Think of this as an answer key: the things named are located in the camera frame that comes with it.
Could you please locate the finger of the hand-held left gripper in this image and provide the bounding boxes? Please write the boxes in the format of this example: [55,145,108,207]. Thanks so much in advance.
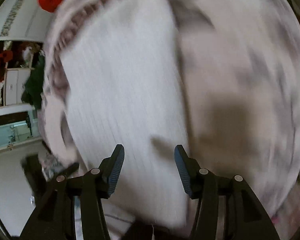
[57,162,80,175]

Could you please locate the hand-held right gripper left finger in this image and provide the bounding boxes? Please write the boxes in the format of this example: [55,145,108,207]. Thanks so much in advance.
[19,144,125,240]

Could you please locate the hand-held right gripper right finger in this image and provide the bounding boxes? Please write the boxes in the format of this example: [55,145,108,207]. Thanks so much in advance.
[174,144,280,240]

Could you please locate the white fuzzy jacket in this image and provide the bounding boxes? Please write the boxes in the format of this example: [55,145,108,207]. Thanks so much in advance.
[60,0,190,230]

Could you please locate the hanging red clothes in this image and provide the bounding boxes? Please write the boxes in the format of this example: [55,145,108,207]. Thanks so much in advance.
[0,49,13,81]

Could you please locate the white shelf unit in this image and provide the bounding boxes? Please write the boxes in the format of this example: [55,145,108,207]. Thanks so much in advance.
[0,104,42,155]

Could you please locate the white drawer unit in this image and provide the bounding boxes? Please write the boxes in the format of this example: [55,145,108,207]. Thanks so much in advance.
[4,69,32,105]

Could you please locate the dark green garment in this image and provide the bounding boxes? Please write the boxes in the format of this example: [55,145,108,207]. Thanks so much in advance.
[21,55,46,110]

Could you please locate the floral bed blanket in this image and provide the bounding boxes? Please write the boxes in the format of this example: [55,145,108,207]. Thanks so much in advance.
[39,0,300,230]

